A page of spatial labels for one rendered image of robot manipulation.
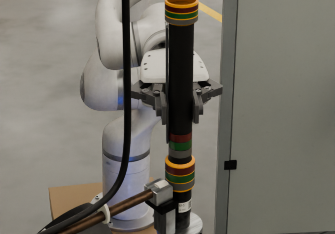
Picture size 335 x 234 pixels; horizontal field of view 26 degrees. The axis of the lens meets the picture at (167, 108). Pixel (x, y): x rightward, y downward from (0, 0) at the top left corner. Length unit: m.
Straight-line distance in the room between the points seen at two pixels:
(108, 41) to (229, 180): 2.14
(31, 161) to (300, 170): 1.52
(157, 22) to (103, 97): 0.52
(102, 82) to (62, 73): 3.34
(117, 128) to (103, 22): 0.59
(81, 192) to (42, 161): 2.04
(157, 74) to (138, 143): 0.72
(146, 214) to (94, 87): 0.40
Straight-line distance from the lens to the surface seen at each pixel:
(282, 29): 2.96
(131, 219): 1.87
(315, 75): 3.08
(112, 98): 1.68
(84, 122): 4.37
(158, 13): 1.22
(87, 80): 1.68
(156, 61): 1.09
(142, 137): 1.75
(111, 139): 1.76
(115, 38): 1.19
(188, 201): 1.07
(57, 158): 4.04
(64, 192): 1.99
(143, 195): 1.02
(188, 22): 0.93
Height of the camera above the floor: 2.13
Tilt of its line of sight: 28 degrees down
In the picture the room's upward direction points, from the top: straight up
